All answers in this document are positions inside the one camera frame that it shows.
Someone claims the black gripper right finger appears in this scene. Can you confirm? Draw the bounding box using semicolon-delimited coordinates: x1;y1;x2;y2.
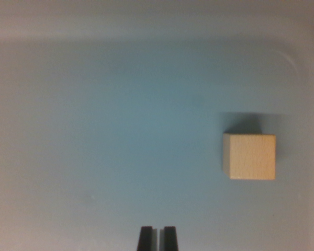
159;226;180;251

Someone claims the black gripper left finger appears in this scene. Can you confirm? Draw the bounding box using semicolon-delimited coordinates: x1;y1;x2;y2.
137;226;159;251

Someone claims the light wooden cube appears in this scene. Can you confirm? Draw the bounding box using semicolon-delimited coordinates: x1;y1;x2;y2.
222;133;277;180

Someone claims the pale blue plastic bin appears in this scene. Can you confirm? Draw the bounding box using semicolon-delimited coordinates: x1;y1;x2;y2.
0;0;314;251

